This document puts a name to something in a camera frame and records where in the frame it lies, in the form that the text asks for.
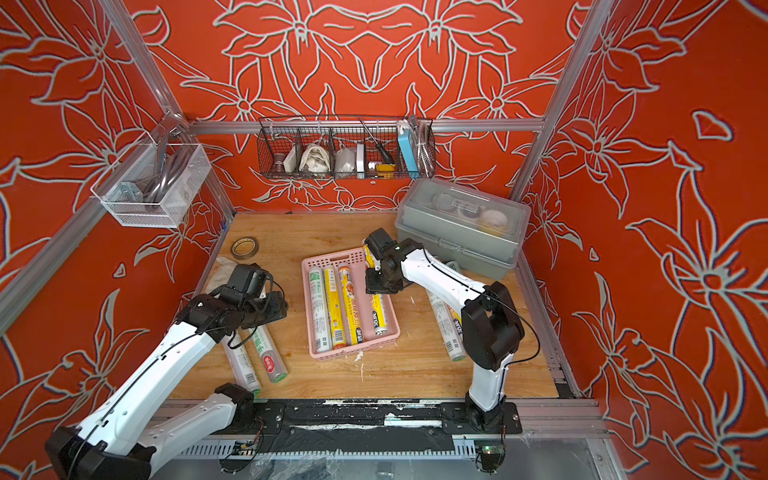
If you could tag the crumpled white cloth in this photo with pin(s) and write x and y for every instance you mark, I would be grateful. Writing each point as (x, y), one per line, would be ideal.
(220, 274)

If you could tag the tape roll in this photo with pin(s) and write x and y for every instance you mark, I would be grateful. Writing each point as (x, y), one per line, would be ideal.
(244, 248)

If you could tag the grey plastic toolbox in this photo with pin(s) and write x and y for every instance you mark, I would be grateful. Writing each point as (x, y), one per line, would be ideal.
(483, 233)

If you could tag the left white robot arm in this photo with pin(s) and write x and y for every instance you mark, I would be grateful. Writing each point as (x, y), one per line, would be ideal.
(118, 439)

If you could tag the pink plastic basket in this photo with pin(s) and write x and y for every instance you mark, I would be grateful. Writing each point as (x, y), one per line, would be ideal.
(355, 259)

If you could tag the clear plastic wall bin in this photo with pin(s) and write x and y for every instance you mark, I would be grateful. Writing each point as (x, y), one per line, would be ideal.
(154, 185)

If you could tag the black screwdriver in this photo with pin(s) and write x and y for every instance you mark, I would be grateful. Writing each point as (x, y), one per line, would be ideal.
(387, 158)

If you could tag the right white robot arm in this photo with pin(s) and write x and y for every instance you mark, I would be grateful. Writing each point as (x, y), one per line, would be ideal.
(492, 328)

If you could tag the blue box in wire basket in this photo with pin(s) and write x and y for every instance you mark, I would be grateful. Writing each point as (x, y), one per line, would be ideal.
(407, 141)

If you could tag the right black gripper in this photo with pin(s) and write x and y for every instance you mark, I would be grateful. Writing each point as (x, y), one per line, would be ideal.
(371, 287)

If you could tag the black wire wall basket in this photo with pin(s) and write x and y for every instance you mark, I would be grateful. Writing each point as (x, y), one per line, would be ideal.
(320, 149)

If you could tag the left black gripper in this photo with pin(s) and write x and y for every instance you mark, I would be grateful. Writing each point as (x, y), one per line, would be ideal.
(279, 305)

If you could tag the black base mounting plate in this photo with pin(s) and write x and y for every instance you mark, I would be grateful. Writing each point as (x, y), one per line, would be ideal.
(449, 416)

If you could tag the white green 300 wrap roll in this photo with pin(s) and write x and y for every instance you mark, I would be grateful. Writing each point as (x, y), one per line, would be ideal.
(241, 364)

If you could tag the yellow wrap roll long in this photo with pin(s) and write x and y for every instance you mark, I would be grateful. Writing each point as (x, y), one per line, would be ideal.
(337, 329)

